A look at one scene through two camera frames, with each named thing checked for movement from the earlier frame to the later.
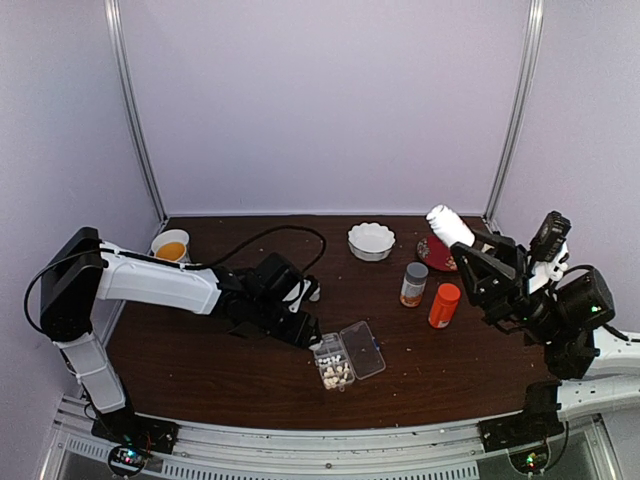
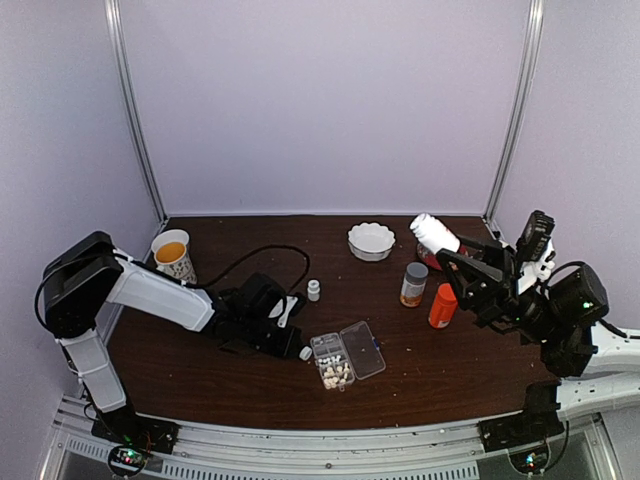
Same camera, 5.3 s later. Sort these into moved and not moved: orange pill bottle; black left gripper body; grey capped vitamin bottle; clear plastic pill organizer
Moved: black left gripper body
Not moved: grey capped vitamin bottle; orange pill bottle; clear plastic pill organizer
